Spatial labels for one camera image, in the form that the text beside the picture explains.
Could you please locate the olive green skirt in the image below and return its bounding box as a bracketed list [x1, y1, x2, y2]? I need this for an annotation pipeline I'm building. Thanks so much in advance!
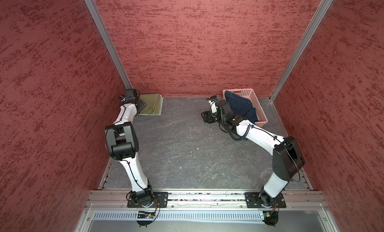
[140, 93, 162, 116]

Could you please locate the blue denim skirt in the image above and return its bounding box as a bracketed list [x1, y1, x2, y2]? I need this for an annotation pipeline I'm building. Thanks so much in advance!
[225, 90, 259, 124]

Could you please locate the floral pastel skirt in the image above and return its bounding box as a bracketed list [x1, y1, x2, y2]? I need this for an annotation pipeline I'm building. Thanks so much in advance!
[159, 96, 164, 115]

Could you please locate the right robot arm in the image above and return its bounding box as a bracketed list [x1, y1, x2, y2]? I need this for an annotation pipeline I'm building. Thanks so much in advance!
[202, 96, 306, 208]

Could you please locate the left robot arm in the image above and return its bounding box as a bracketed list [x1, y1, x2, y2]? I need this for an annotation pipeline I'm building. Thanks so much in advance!
[105, 101, 155, 208]

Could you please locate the pink plastic basket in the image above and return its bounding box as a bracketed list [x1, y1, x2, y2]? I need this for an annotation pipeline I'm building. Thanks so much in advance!
[223, 88, 268, 127]

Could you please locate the left circuit board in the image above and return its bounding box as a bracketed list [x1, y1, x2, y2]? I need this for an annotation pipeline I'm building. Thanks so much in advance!
[137, 211, 157, 220]

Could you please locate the circuit board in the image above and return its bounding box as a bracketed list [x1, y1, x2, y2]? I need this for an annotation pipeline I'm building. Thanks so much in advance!
[263, 211, 279, 220]
[137, 211, 157, 220]

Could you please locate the right circuit board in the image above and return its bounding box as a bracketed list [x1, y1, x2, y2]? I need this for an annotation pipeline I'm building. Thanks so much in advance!
[263, 211, 279, 220]

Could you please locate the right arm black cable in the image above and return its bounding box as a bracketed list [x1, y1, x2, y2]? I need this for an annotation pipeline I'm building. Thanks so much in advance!
[206, 97, 283, 142]

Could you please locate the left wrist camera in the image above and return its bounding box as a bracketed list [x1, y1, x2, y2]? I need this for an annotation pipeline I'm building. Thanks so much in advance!
[120, 88, 141, 104]

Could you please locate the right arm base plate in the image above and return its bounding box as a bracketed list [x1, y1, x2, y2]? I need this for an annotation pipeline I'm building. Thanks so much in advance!
[245, 192, 287, 209]

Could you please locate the left corner aluminium post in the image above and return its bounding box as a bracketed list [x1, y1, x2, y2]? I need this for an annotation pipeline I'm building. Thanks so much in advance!
[84, 0, 132, 90]

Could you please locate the corner aluminium post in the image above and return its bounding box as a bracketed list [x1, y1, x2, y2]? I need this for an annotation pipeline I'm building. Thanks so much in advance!
[269, 0, 334, 103]
[84, 0, 132, 90]

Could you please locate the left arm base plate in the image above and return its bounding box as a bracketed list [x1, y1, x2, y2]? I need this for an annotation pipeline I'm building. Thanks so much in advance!
[127, 192, 169, 209]

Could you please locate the aluminium front rail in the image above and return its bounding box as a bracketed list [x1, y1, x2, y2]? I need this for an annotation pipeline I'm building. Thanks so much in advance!
[85, 189, 329, 211]

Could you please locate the right corner aluminium post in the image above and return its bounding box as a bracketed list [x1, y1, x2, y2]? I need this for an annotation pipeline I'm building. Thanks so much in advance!
[269, 0, 334, 103]

